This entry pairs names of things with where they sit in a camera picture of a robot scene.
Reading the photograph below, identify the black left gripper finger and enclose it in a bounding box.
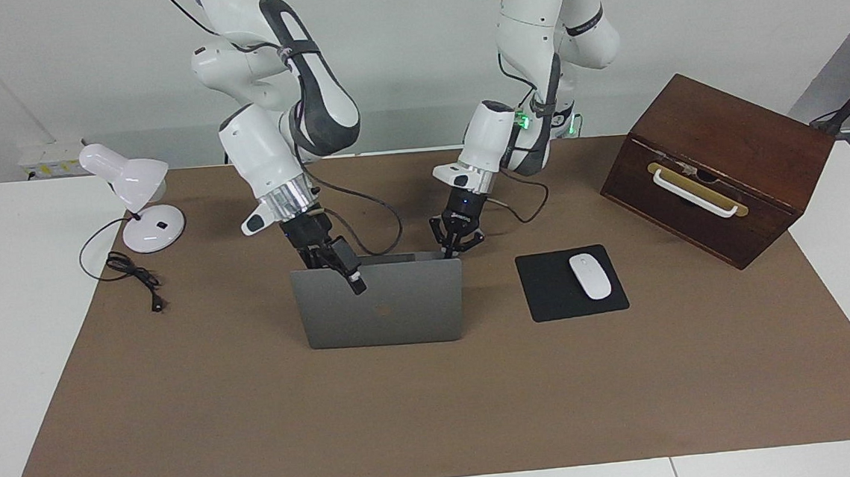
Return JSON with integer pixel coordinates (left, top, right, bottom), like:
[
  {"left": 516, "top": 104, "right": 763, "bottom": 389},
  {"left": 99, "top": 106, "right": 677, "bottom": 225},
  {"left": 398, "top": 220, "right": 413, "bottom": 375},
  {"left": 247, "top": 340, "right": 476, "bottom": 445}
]
[
  {"left": 457, "top": 224, "right": 487, "bottom": 257},
  {"left": 428, "top": 215, "right": 464, "bottom": 261}
]

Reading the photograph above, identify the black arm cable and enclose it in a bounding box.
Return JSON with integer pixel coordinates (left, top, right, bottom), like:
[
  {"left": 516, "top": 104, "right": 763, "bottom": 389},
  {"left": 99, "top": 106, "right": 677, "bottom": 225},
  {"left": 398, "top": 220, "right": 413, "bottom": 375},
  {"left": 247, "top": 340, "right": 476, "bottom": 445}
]
[
  {"left": 304, "top": 158, "right": 407, "bottom": 263},
  {"left": 481, "top": 164, "right": 552, "bottom": 228}
]

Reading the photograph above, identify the white box handle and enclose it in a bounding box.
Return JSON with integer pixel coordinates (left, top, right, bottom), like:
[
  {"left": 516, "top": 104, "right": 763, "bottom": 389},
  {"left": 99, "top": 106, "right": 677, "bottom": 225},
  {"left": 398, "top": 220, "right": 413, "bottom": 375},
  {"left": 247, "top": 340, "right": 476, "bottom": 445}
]
[{"left": 651, "top": 163, "right": 740, "bottom": 223}]

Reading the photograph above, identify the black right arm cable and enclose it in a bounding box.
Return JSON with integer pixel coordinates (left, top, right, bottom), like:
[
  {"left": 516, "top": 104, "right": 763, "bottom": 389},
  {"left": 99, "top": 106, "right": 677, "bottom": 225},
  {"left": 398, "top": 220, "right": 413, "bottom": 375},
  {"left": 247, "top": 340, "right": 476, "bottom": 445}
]
[{"left": 304, "top": 158, "right": 407, "bottom": 263}]

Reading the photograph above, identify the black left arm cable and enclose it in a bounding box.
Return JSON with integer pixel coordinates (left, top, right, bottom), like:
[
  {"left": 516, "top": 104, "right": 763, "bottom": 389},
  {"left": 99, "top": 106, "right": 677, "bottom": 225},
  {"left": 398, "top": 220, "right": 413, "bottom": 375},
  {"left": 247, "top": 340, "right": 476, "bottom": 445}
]
[{"left": 481, "top": 164, "right": 552, "bottom": 228}]

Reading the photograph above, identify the silver grey laptop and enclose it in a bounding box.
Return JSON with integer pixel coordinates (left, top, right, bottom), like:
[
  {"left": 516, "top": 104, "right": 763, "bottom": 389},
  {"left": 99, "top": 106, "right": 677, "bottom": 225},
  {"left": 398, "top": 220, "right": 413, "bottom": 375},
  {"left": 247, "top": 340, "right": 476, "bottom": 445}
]
[{"left": 289, "top": 249, "right": 468, "bottom": 352}]

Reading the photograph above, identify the black mouse pad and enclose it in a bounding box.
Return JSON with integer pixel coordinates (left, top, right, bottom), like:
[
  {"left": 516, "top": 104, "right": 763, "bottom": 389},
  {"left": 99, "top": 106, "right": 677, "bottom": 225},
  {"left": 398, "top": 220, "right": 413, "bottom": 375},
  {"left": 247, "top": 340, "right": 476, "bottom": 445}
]
[{"left": 514, "top": 243, "right": 631, "bottom": 325}]

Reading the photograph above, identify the dark brown wooden box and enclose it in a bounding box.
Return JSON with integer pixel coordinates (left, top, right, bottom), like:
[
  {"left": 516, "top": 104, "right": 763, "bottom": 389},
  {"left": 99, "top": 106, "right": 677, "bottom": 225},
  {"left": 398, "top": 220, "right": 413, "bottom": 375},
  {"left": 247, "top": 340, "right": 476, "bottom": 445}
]
[{"left": 592, "top": 63, "right": 845, "bottom": 280}]

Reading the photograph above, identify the brown table mat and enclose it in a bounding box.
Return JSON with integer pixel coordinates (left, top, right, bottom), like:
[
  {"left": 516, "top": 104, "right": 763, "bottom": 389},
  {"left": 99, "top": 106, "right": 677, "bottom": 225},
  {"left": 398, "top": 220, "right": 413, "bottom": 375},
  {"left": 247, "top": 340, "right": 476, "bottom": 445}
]
[{"left": 0, "top": 119, "right": 850, "bottom": 477}]

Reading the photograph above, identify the white power strip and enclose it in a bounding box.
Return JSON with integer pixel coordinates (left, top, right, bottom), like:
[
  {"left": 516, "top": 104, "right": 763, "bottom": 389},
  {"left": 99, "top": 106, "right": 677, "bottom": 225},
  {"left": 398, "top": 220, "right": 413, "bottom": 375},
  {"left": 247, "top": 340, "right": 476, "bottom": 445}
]
[{"left": 16, "top": 139, "right": 87, "bottom": 181}]

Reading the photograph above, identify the black lamp power cable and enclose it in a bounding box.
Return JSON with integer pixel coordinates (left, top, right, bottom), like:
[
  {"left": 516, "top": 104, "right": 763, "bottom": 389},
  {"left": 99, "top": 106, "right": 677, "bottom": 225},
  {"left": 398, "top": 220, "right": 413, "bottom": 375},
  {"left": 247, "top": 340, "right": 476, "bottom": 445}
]
[{"left": 77, "top": 214, "right": 168, "bottom": 319}]

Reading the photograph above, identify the white desk lamp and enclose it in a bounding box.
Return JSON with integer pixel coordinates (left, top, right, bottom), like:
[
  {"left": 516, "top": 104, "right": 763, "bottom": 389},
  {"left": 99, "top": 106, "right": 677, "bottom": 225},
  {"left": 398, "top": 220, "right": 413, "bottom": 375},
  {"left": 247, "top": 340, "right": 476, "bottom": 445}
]
[{"left": 78, "top": 137, "right": 189, "bottom": 258}]

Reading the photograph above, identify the white computer mouse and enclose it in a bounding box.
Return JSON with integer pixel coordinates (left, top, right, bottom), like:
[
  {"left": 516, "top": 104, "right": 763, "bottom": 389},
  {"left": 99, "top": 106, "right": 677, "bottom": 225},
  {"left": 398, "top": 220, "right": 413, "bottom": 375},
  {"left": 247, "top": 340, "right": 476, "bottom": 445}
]
[{"left": 569, "top": 252, "right": 614, "bottom": 302}]

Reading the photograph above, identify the gold handle back plate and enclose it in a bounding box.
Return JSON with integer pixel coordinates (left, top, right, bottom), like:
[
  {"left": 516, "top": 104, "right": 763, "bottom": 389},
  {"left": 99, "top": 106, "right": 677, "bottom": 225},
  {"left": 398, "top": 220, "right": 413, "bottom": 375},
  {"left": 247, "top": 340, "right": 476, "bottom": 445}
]
[{"left": 646, "top": 155, "right": 750, "bottom": 224}]

